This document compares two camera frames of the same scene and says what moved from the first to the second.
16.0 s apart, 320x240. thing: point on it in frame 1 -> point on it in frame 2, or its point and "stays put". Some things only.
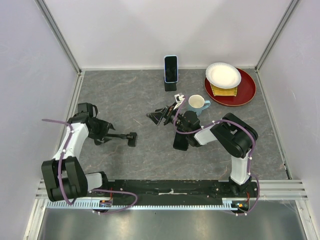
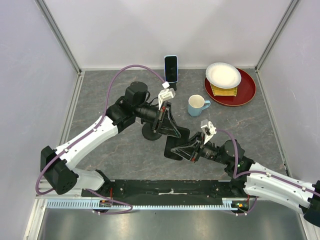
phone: x=171 y=69 stays put
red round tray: x=246 y=91 stays put
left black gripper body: x=100 y=129 -> x=160 y=118
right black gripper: x=165 y=112 -> x=188 y=151
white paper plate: x=223 y=75 stays put
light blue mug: x=197 y=103 stays put
